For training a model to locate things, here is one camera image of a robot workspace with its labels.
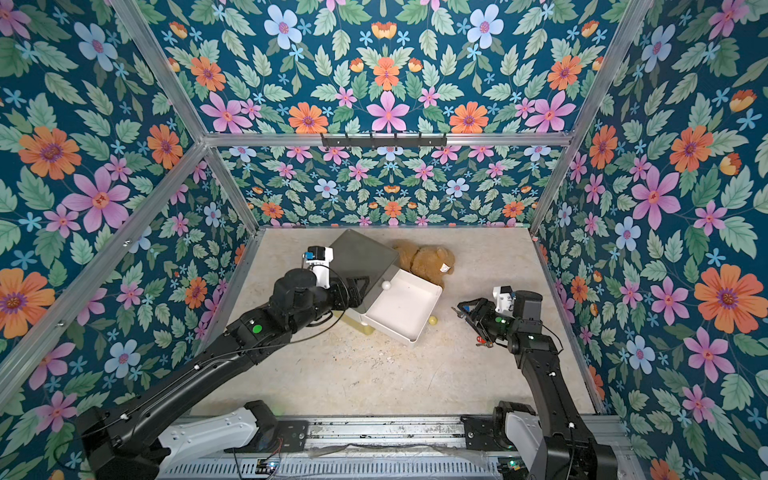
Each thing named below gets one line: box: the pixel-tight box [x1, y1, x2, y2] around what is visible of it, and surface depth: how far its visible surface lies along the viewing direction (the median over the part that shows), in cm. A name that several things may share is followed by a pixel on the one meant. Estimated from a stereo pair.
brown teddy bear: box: [392, 240, 455, 289], surface depth 97 cm
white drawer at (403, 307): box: [360, 268, 443, 348], surface depth 90 cm
